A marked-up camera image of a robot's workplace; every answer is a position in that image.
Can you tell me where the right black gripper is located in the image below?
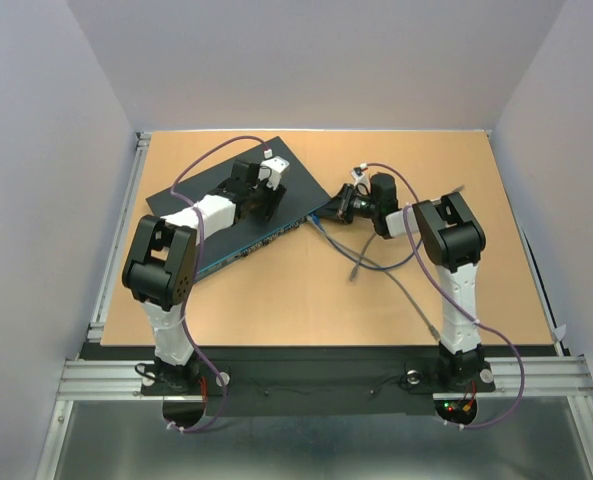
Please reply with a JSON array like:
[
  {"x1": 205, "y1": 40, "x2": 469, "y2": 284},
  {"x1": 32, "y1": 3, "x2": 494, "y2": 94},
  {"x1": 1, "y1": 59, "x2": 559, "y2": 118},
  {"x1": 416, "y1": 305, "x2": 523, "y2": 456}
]
[{"x1": 313, "y1": 183, "x2": 378, "y2": 224}]

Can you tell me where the grey ethernet cable long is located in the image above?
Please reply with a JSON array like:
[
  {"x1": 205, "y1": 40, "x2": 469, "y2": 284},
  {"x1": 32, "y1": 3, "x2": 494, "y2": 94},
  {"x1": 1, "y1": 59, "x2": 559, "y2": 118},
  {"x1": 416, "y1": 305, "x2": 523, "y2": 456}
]
[{"x1": 349, "y1": 184, "x2": 465, "y2": 282}]

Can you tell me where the grey ethernet cable short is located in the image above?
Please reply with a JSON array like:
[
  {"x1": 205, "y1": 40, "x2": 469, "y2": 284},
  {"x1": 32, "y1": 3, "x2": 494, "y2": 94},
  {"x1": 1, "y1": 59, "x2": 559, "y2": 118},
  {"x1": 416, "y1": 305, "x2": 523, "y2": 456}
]
[{"x1": 354, "y1": 257, "x2": 440, "y2": 341}]

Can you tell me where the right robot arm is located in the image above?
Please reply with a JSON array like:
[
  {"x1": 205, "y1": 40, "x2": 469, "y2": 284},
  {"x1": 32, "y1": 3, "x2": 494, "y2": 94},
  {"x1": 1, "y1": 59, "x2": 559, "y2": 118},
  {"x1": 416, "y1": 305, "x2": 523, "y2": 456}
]
[{"x1": 315, "y1": 173, "x2": 486, "y2": 390}]

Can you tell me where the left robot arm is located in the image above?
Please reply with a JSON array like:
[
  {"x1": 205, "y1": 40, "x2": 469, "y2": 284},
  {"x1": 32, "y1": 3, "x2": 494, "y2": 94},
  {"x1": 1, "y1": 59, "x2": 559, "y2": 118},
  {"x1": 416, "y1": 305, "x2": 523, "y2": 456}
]
[{"x1": 122, "y1": 156, "x2": 290, "y2": 394}]

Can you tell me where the metal sheet panel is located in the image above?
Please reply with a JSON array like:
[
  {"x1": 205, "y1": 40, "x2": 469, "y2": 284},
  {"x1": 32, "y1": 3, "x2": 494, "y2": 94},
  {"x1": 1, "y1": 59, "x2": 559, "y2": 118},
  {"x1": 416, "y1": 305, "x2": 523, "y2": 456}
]
[{"x1": 38, "y1": 398, "x2": 593, "y2": 479}]

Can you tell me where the blue ethernet cable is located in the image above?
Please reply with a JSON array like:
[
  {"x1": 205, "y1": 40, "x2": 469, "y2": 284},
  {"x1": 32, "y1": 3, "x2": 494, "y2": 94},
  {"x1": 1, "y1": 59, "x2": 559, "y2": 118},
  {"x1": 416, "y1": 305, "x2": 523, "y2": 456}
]
[{"x1": 307, "y1": 211, "x2": 423, "y2": 272}]

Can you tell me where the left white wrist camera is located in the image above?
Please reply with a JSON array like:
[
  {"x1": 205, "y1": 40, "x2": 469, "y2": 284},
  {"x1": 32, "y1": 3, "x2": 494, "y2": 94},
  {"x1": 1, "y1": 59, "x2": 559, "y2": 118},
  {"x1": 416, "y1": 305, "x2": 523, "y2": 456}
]
[{"x1": 258, "y1": 156, "x2": 290, "y2": 190}]

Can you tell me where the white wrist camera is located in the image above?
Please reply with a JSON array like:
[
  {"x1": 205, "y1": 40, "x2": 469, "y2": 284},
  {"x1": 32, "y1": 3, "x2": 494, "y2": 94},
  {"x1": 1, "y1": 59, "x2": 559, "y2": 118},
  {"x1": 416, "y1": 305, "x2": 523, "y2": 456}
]
[
  {"x1": 258, "y1": 156, "x2": 290, "y2": 190},
  {"x1": 351, "y1": 163, "x2": 370, "y2": 195}
]

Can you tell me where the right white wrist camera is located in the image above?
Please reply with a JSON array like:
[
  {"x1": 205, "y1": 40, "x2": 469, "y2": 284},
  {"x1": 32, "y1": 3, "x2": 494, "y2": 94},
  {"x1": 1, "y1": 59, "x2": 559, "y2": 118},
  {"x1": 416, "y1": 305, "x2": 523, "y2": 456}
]
[{"x1": 351, "y1": 163, "x2": 370, "y2": 195}]

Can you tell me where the dark blue network switch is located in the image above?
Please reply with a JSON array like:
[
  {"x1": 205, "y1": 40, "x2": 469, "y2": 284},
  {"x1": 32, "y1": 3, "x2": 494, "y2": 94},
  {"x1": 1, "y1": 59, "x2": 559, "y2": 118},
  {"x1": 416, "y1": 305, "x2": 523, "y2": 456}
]
[{"x1": 145, "y1": 135, "x2": 338, "y2": 287}]

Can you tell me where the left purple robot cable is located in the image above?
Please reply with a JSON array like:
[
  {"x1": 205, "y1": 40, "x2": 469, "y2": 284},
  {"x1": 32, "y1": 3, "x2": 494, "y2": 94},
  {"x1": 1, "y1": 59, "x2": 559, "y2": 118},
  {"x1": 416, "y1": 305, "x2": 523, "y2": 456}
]
[{"x1": 169, "y1": 135, "x2": 273, "y2": 435}]

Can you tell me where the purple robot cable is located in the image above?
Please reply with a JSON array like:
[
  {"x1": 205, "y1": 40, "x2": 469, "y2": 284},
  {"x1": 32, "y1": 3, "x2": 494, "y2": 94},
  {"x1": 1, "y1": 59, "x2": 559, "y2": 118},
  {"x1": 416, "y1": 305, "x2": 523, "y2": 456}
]
[
  {"x1": 169, "y1": 135, "x2": 273, "y2": 435},
  {"x1": 360, "y1": 160, "x2": 528, "y2": 432}
]

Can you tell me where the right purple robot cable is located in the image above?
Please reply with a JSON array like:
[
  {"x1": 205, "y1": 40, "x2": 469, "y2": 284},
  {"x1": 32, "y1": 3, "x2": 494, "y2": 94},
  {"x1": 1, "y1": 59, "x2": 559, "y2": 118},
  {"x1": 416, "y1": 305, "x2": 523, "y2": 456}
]
[{"x1": 360, "y1": 160, "x2": 528, "y2": 432}]

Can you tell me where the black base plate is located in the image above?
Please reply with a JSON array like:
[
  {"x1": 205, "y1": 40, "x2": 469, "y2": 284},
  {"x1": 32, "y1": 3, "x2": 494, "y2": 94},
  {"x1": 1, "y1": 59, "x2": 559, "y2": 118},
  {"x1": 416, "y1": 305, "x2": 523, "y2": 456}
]
[{"x1": 80, "y1": 345, "x2": 558, "y2": 428}]

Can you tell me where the aluminium left side rail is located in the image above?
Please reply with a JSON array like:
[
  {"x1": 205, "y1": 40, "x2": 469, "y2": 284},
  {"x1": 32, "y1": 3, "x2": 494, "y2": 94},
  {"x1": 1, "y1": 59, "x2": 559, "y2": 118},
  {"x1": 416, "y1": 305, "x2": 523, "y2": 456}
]
[{"x1": 86, "y1": 132, "x2": 152, "y2": 343}]

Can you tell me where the aluminium rail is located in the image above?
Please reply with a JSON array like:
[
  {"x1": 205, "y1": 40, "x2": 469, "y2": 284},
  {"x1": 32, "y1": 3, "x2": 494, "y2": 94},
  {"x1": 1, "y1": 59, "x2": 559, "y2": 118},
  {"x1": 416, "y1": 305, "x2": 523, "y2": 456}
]
[
  {"x1": 57, "y1": 356, "x2": 593, "y2": 402},
  {"x1": 86, "y1": 132, "x2": 152, "y2": 343}
]

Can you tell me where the aluminium front rail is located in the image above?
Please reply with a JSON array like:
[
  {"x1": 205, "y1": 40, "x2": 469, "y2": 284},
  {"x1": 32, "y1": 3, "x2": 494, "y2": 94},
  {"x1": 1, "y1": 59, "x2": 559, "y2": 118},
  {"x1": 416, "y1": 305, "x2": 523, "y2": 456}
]
[{"x1": 57, "y1": 356, "x2": 593, "y2": 402}]

